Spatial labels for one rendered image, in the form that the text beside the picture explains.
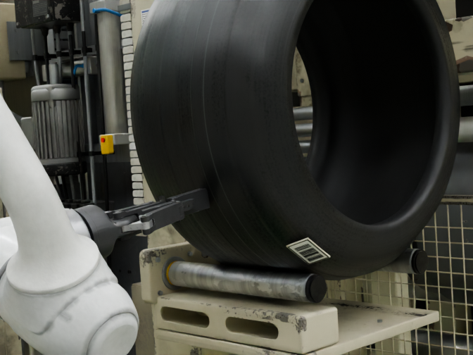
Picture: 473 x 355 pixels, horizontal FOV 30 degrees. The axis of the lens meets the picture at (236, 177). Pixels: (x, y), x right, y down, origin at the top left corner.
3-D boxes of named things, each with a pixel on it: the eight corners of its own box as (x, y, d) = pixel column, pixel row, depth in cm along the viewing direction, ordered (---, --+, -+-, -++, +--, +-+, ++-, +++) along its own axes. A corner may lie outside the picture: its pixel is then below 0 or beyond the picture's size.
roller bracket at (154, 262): (141, 303, 159) (137, 250, 159) (290, 270, 187) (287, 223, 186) (153, 306, 157) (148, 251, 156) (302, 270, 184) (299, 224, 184)
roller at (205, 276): (174, 255, 162) (186, 272, 164) (160, 272, 159) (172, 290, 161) (319, 268, 136) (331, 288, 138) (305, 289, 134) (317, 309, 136)
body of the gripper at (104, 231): (89, 210, 114) (144, 194, 120) (53, 210, 120) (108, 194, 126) (99, 267, 115) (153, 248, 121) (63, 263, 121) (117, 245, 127)
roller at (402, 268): (288, 246, 183) (281, 265, 181) (275, 236, 180) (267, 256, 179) (432, 256, 158) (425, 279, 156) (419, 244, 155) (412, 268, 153)
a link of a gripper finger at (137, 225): (101, 222, 119) (124, 223, 115) (131, 213, 123) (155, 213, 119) (104, 239, 120) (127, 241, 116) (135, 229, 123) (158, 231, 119)
